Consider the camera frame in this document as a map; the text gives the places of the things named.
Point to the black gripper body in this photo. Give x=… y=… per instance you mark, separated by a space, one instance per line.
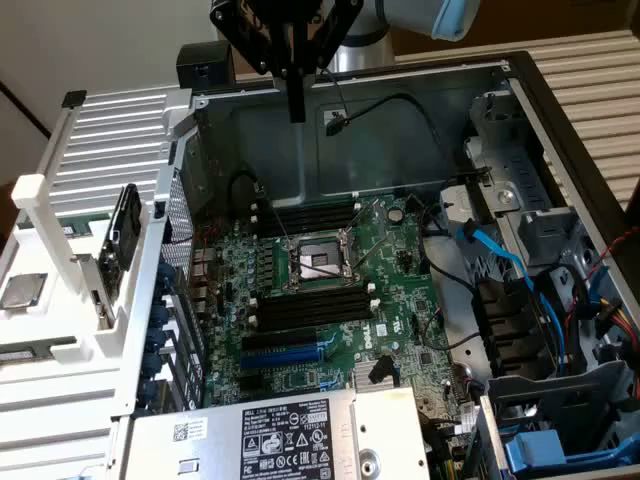
x=290 y=20

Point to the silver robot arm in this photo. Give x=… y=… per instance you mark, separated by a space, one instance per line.
x=360 y=55

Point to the black ram slot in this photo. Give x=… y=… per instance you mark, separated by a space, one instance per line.
x=315 y=311
x=310 y=220
x=315 y=296
x=315 y=303
x=310 y=208
x=310 y=214
x=315 y=318
x=310 y=226

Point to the ram stick with white label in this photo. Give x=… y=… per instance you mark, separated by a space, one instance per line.
x=85 y=227

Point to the black box device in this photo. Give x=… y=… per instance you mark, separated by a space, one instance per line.
x=205 y=67

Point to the black and grey pc case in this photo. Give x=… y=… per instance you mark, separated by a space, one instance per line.
x=280 y=150

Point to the black plastic end cap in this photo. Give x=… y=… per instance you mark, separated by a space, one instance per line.
x=74 y=98

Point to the thin metal locking lever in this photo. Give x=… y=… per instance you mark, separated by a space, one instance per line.
x=320 y=268
x=280 y=220

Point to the silver coin battery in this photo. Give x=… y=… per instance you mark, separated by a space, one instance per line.
x=396 y=214

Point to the cpu socket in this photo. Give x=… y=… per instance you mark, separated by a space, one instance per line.
x=315 y=250

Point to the black graphics card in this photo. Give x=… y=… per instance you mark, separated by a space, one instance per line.
x=122 y=225

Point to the grey metal disk bay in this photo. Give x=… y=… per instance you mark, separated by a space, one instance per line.
x=505 y=195

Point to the blue card latch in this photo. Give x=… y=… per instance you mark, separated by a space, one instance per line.
x=167 y=272
x=156 y=336
x=150 y=362
x=146 y=392
x=161 y=312

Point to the green motherboard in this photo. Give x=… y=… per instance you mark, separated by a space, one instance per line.
x=400 y=300

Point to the white parts rack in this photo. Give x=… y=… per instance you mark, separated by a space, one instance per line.
x=65 y=260

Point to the long black expansion slot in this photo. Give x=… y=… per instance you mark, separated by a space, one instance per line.
x=280 y=339

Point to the blue expansion slot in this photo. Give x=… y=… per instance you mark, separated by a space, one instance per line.
x=280 y=357

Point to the silver cpu chip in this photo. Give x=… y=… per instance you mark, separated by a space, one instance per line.
x=22 y=292

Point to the silver finned heat sink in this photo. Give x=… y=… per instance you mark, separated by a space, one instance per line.
x=361 y=377

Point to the short black expansion slot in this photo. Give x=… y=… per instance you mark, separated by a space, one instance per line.
x=251 y=384

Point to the grey power supply with label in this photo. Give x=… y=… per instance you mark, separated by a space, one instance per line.
x=200 y=450

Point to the grey drive cage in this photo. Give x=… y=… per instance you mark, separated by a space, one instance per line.
x=550 y=395

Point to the blue plastic drive caddy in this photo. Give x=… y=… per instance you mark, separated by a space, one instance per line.
x=535 y=447

